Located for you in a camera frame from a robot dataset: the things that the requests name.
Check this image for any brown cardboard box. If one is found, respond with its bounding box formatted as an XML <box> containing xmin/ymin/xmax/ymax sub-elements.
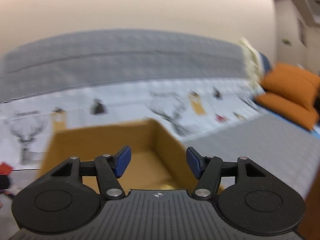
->
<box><xmin>37</xmin><ymin>119</ymin><xmax>198</xmax><ymax>193</ymax></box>

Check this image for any white deer print cloth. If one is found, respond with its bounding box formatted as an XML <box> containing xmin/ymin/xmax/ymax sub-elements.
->
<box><xmin>1</xmin><ymin>78</ymin><xmax>264</xmax><ymax>170</ymax></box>

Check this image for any flat red tea packet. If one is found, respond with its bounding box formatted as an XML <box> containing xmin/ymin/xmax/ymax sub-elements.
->
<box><xmin>0</xmin><ymin>163</ymin><xmax>13</xmax><ymax>176</ymax></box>

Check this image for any orange cushion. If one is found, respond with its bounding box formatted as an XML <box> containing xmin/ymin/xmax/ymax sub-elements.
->
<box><xmin>254</xmin><ymin>63</ymin><xmax>319</xmax><ymax>131</ymax></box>

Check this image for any cream blue fabric bundle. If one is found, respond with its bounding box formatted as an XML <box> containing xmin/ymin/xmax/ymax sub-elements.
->
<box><xmin>238</xmin><ymin>37</ymin><xmax>272</xmax><ymax>91</ymax></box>

